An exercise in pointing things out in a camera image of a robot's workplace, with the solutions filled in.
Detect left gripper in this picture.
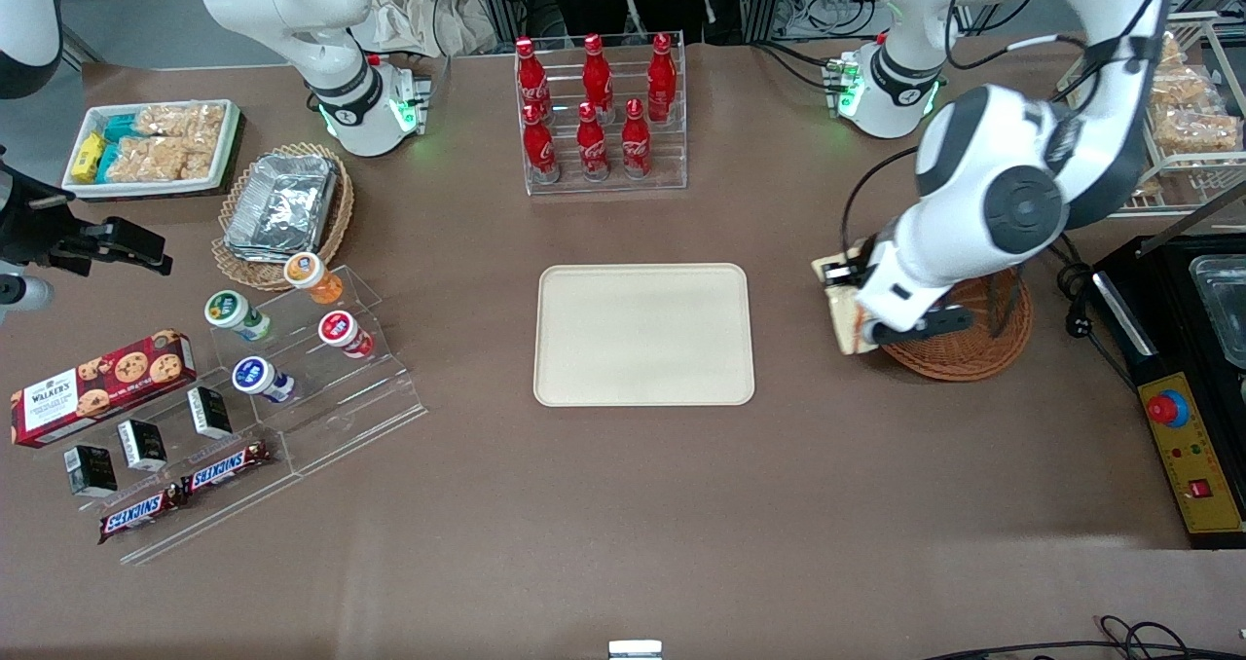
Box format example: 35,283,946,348
822,222,963,337

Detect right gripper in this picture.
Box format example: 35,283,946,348
0,149,174,276

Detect triangular sandwich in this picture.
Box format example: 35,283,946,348
812,240,888,356

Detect white rectangular snack tray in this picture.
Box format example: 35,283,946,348
61,99,242,200

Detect light oval wicker basket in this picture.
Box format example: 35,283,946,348
211,142,356,293

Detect round brown wicker basket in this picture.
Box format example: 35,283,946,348
879,265,1034,383

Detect beige rectangular tray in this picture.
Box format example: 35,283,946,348
533,263,756,408

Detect yellow snack pack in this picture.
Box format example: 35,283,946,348
72,131,107,183

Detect green lid yogurt bottle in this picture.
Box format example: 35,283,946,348
203,290,275,343

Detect red cookie box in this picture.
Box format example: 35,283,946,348
9,328,198,449

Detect aluminium foil container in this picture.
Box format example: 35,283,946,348
223,152,341,263

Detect orange lid yogurt bottle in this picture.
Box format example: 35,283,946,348
283,252,346,307

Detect blue lid yogurt bottle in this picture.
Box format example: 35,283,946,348
231,356,296,405

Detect small black box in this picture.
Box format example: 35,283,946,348
186,385,235,441
116,419,169,474
63,444,120,499

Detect clear acrylic bottle rack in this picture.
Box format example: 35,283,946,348
514,30,688,197

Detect red lid yogurt bottle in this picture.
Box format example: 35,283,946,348
317,311,376,360

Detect snickers chocolate bar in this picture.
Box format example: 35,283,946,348
96,485,187,546
179,439,273,498

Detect red cola bottle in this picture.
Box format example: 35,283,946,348
523,103,562,185
515,37,552,122
647,33,678,124
582,34,615,122
576,102,611,182
621,99,653,180

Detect clear acrylic stepped stand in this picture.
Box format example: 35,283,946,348
207,265,429,477
34,348,305,567

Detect black appliance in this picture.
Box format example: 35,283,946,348
1090,183,1246,550

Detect crumpled beige cloth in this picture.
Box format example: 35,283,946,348
348,0,499,58

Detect clear rectangular container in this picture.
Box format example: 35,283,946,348
1188,255,1246,370

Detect yellow control panel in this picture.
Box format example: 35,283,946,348
1138,372,1245,535

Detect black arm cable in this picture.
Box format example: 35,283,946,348
840,0,1174,257

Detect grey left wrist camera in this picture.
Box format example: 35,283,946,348
861,306,975,346

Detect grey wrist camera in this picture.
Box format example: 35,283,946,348
0,275,55,322
861,306,975,346

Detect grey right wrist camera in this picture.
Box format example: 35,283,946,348
0,275,55,322

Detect black arm base cables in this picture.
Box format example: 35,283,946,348
751,41,840,92

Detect white wire rack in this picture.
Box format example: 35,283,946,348
1063,12,1246,219

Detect black looped cable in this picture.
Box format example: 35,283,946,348
923,615,1246,660

